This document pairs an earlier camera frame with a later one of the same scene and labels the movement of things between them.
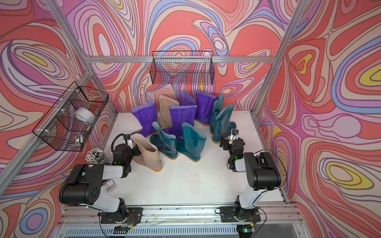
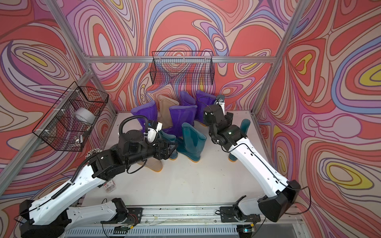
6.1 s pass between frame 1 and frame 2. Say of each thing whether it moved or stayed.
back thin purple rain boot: stayed
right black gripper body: moved
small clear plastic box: stayed
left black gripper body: moved
